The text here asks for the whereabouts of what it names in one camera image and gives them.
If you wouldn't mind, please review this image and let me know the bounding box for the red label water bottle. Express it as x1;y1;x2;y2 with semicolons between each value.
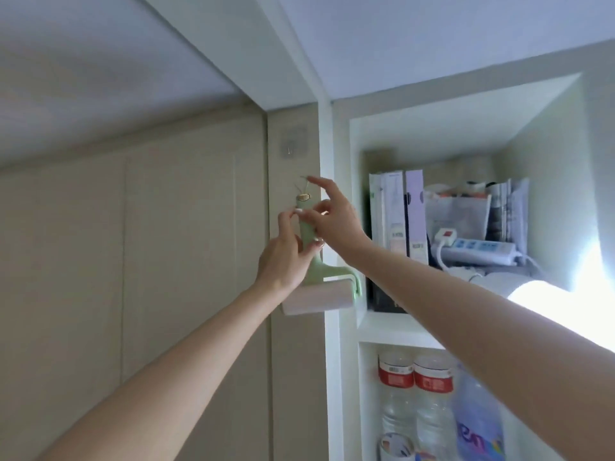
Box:
412;352;455;461
378;347;417;440

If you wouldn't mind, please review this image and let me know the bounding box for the clear adhesive wall hook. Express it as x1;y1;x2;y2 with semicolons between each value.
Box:
280;126;308;159

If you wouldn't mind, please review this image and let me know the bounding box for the green lint roller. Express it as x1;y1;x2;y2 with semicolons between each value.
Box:
281;176;363;317

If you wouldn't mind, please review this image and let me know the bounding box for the stack of magazines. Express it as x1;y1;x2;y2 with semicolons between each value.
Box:
485;177;530;247

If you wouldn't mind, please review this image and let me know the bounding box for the person's left hand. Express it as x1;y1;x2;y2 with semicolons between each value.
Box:
254;209;326;300

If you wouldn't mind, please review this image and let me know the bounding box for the white power strip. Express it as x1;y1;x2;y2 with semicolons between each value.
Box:
429;228;525;270

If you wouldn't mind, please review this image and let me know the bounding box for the white shelf unit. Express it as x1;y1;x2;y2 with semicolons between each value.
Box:
321;40;615;461

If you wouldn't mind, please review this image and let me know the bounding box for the person's right forearm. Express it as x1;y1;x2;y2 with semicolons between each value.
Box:
343;237;615;461

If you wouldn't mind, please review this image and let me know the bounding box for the clear plastic bag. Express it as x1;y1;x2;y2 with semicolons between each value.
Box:
423;189;492;243

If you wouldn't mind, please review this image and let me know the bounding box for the person's left forearm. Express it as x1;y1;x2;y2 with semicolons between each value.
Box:
41;282;275;461

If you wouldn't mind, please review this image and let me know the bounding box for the lavender flat box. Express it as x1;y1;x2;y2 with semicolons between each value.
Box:
404;169;430;268

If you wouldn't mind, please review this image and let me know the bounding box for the white flat box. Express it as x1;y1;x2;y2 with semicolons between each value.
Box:
368;171;407;257

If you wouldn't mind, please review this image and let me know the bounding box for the blue label water bottle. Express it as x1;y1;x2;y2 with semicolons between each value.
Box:
451;367;506;461

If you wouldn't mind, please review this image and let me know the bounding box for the beige wardrobe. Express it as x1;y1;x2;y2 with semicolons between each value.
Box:
0;103;322;461

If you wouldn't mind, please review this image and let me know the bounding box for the person's right hand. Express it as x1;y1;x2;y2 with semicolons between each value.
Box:
296;176;373;265

